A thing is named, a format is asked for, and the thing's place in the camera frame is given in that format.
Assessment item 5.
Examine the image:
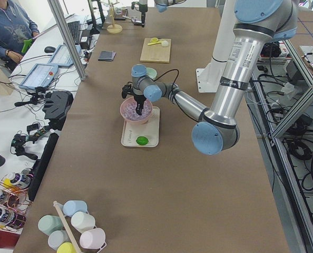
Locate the seated person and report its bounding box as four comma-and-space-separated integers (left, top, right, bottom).
0, 1, 40, 71

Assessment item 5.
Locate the aluminium frame post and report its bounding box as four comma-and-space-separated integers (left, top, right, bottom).
47, 0, 86, 81

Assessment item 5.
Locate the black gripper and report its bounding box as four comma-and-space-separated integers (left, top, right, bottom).
133, 94, 146, 115
139, 3, 148, 27

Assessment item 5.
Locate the grey folded cloth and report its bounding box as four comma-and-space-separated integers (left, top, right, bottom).
98, 50, 116, 62

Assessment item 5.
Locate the clear ice cubes pile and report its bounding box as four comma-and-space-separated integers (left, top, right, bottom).
123, 100, 152, 121

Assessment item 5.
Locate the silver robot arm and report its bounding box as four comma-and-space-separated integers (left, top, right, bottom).
131, 1, 298, 155
131, 0, 186, 27

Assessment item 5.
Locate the blue teach pendant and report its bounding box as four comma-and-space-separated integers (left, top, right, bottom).
48, 44, 73, 68
19, 63, 58, 90

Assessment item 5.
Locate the yellow plastic knife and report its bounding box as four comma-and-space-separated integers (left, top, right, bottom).
147, 41, 162, 46

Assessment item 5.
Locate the black computer mouse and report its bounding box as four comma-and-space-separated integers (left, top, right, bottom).
44, 46, 56, 53

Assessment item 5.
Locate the metal ice scoop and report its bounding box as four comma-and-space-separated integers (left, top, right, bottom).
123, 15, 142, 26

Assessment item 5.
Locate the pink bowl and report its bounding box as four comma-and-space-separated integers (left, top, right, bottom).
120, 97, 153, 124

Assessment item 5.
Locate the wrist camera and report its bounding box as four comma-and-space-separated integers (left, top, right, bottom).
131, 1, 139, 10
121, 82, 134, 99

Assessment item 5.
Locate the pastel cup rack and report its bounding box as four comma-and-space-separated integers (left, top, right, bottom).
37, 200, 107, 252

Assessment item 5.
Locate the bamboo cutting board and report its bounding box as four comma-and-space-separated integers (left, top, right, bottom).
140, 37, 171, 63

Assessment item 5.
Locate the green lime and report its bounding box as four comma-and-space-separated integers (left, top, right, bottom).
136, 136, 149, 145

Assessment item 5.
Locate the black keyboard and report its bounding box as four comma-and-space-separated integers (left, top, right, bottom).
67, 21, 81, 44

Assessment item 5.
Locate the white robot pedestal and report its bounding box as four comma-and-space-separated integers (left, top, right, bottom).
196, 0, 236, 93

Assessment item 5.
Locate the mint green bowl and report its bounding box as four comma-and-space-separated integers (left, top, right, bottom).
146, 67, 157, 80

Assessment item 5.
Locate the wooden mug tree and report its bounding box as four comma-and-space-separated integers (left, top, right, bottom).
106, 1, 122, 34

